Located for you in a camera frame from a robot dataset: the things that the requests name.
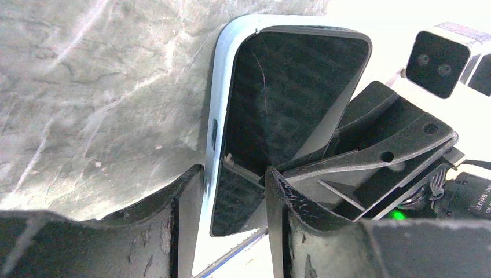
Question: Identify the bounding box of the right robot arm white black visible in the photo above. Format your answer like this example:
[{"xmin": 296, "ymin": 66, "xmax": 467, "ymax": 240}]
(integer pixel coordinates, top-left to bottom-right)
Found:
[{"xmin": 277, "ymin": 81, "xmax": 490, "ymax": 221}]

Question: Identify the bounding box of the black phone face down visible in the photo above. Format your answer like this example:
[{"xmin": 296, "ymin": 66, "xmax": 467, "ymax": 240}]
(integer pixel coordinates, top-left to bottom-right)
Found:
[{"xmin": 210, "ymin": 25, "xmax": 372, "ymax": 237}]

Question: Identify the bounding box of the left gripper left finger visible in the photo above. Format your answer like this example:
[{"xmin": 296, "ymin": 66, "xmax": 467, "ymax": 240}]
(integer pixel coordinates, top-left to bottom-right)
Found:
[{"xmin": 1, "ymin": 164, "xmax": 204, "ymax": 277}]

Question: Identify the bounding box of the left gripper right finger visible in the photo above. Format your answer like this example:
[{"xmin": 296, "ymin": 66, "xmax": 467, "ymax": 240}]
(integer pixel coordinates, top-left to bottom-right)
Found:
[{"xmin": 265, "ymin": 167, "xmax": 490, "ymax": 277}]

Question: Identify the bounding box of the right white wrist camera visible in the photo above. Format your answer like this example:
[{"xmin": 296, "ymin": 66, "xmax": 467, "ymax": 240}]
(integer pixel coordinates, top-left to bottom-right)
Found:
[{"xmin": 405, "ymin": 22, "xmax": 490, "ymax": 99}]

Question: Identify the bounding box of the light blue phone case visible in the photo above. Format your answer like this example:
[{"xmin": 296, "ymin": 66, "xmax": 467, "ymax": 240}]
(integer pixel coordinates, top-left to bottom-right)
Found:
[{"xmin": 192, "ymin": 14, "xmax": 352, "ymax": 277}]

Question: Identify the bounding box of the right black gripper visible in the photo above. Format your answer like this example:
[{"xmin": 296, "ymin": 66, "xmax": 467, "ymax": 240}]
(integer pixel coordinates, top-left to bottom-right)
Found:
[{"xmin": 276, "ymin": 81, "xmax": 465, "ymax": 221}]

